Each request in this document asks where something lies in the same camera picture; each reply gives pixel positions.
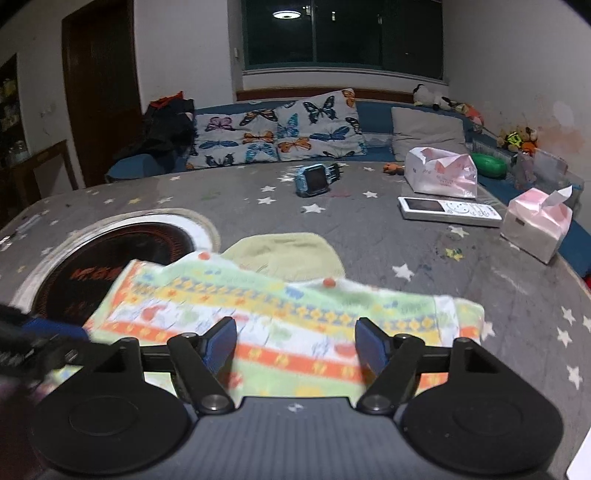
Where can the blue smartwatch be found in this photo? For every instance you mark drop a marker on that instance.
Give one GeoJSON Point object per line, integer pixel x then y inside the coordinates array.
{"type": "Point", "coordinates": [316, 177]}

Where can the dark wooden door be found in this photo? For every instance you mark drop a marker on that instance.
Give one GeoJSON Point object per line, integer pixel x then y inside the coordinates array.
{"type": "Point", "coordinates": [101, 92]}

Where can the orange plush toy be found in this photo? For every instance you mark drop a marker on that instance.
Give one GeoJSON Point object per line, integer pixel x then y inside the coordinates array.
{"type": "Point", "coordinates": [471, 113]}

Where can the white black plush toy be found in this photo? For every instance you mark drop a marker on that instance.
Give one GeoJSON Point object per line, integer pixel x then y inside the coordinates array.
{"type": "Point", "coordinates": [427, 96]}

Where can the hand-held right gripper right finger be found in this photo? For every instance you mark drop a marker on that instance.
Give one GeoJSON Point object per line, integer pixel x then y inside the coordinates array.
{"type": "Point", "coordinates": [371, 344]}

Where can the white paper sheet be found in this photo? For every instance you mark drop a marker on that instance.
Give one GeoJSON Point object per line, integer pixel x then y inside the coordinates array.
{"type": "Point", "coordinates": [581, 466]}

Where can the red object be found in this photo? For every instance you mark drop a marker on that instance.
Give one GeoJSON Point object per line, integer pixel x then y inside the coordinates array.
{"type": "Point", "coordinates": [587, 281]}

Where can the small orange toy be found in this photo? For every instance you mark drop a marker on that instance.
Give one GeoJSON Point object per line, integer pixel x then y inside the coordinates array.
{"type": "Point", "coordinates": [393, 168]}

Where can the pink white tissue pack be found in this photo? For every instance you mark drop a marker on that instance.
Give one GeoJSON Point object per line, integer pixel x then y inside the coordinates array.
{"type": "Point", "coordinates": [535, 226]}
{"type": "Point", "coordinates": [436, 177]}

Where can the wall shelf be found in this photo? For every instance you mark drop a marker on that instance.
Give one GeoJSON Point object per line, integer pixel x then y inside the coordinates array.
{"type": "Point", "coordinates": [11, 106]}

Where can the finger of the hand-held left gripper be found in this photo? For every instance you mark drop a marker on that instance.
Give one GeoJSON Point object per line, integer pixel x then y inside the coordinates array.
{"type": "Point", "coordinates": [51, 330]}

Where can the round inset table heater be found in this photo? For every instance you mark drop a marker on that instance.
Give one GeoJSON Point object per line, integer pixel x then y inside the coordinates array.
{"type": "Point", "coordinates": [115, 258]}

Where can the white remote control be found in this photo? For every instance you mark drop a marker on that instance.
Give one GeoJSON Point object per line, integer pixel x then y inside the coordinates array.
{"type": "Point", "coordinates": [448, 211]}

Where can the grey cushion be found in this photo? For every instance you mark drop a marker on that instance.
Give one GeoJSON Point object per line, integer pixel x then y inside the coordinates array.
{"type": "Point", "coordinates": [427, 127]}

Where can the grey star-print tablecloth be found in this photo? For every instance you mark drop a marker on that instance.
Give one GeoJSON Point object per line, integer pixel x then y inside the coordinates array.
{"type": "Point", "coordinates": [369, 240]}

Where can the dark clothes pile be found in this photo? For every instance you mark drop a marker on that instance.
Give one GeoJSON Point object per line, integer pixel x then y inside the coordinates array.
{"type": "Point", "coordinates": [161, 129]}

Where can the green round toy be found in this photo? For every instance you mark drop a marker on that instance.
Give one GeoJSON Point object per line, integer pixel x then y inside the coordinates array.
{"type": "Point", "coordinates": [489, 165]}

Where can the colourful patterned fleece garment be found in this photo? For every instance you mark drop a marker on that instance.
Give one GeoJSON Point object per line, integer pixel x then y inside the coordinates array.
{"type": "Point", "coordinates": [277, 314]}

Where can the butterfly print pillow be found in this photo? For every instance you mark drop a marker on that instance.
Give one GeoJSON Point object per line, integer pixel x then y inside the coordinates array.
{"type": "Point", "coordinates": [323, 124]}
{"type": "Point", "coordinates": [231, 138]}

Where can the clear plastic box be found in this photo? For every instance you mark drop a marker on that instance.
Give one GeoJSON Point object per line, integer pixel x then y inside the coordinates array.
{"type": "Point", "coordinates": [549, 173]}

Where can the yellow brown plush toy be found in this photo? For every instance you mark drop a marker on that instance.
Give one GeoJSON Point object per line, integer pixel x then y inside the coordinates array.
{"type": "Point", "coordinates": [517, 138]}

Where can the dark window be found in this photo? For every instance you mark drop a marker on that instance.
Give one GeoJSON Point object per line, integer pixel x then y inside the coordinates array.
{"type": "Point", "coordinates": [346, 37]}

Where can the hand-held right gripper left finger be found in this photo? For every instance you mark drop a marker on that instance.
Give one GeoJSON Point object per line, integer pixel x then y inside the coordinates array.
{"type": "Point", "coordinates": [220, 344]}

